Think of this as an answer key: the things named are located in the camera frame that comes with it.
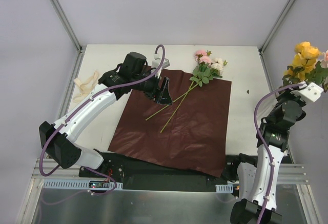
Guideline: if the red wrapping paper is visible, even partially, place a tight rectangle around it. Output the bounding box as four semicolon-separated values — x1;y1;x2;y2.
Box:
108;70;232;177

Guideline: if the yellow rose stem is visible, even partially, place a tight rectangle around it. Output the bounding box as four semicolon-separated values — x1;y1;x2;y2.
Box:
282;42;321;86

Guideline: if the artificial flower bouquet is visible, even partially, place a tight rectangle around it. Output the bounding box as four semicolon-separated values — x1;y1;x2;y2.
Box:
160;49;228;133

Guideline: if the pink rose stem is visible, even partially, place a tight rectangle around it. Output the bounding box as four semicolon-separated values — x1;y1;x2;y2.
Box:
315;51;327;92

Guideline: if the cream ribbon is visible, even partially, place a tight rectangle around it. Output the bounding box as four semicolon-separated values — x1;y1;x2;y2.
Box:
73;70;99;103

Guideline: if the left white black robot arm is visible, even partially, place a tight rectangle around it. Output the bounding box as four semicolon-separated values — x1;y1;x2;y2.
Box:
39;52;172;177

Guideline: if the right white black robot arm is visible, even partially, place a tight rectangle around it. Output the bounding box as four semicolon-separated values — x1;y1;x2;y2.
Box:
230;87;306;223

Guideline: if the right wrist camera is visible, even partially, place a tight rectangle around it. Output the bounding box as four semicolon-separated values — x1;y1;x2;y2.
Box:
293;82;323;104

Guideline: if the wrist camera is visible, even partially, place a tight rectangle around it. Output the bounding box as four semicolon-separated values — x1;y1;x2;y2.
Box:
293;82;323;104
151;53;170;73

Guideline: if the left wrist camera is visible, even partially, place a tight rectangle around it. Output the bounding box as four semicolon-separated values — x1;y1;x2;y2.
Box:
151;53;170;73

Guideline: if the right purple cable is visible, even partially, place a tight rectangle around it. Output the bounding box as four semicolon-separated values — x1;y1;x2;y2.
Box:
215;82;308;224

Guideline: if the purple cable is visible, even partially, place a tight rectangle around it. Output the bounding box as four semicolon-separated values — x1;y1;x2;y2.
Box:
38;44;166;205
215;82;308;224

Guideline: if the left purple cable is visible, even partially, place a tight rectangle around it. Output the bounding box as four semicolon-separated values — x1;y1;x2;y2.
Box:
38;44;166;205

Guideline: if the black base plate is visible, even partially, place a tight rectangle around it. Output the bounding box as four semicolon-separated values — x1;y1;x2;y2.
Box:
76;152;262;199

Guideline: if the right white cable duct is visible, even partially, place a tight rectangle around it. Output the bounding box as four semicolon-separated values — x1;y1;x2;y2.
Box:
215;184;234;194

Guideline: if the white cable duct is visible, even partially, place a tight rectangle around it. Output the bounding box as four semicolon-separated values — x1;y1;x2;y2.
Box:
43;179;123;191
215;184;234;194

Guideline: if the right aluminium frame post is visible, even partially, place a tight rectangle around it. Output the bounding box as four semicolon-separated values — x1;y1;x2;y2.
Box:
259;0;297;55

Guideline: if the aluminium frame post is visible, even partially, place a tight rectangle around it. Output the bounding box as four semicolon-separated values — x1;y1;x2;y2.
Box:
259;0;297;55
49;0;83;53

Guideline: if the left aluminium frame post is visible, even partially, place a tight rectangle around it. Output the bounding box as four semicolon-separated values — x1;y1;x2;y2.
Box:
49;0;83;53

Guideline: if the left white cable duct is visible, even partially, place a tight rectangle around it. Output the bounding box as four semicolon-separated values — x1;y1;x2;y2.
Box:
43;179;123;191

